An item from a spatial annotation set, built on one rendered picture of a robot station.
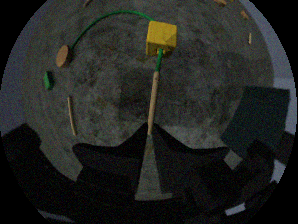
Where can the green string with wooden stick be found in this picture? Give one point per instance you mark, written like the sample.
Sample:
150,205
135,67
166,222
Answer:
156,76

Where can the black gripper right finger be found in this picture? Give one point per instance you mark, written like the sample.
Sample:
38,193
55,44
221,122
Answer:
175,161

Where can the green rectangular block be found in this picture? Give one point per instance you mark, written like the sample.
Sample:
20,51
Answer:
49,81

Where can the small brown wooden disc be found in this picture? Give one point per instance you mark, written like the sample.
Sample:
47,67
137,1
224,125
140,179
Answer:
244,16
220,3

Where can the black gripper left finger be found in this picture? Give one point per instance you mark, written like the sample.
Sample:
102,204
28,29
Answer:
125,159

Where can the round wooden button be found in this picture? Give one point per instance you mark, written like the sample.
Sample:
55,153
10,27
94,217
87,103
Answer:
65,56

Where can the yellow block with hole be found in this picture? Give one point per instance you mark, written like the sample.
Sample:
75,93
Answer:
161,35

